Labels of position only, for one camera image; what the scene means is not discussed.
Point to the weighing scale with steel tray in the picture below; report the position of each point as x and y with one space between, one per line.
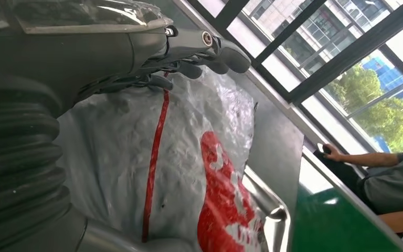
272 215

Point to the grey parcel with red stripe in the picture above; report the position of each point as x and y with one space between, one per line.
118 156

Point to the green conveyor belt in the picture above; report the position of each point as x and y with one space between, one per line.
326 229

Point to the black phone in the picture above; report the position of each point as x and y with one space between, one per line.
324 149

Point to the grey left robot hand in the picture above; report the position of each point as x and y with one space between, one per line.
83 55

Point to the black window frame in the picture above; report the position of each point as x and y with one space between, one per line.
344 55

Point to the person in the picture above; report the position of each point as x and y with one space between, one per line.
392 184

